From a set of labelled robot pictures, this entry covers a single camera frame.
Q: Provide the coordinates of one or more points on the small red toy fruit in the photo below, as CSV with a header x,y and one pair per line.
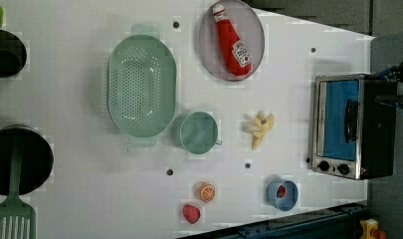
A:
x,y
281,192

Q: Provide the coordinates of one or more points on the grey round plate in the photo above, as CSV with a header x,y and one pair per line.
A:
x,y
249,28

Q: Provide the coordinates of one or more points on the silver toaster oven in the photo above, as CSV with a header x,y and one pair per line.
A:
x,y
353,135

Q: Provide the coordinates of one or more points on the green perforated colander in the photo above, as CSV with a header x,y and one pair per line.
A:
x,y
141,97

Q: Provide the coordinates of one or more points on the yellow toy figure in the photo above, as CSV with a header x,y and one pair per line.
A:
x,y
371,230

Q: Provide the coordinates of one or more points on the blue cup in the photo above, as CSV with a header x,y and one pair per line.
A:
x,y
291,198

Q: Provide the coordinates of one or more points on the toy orange half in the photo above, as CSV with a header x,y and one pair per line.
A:
x,y
206,192

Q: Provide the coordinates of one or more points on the green mug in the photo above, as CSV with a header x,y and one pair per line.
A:
x,y
199,133

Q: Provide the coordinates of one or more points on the peeled toy banana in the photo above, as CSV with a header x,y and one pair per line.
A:
x,y
259,127

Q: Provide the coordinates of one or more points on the toy strawberry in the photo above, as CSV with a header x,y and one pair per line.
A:
x,y
191,213

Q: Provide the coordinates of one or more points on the small black pot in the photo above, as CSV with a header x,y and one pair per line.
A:
x,y
13,54

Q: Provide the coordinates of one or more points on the large black pot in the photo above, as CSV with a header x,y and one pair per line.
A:
x,y
37,159

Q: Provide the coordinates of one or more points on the red ketchup bottle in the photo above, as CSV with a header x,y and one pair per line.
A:
x,y
233,48

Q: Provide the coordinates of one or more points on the green slotted spatula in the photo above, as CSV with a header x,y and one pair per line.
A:
x,y
17,218

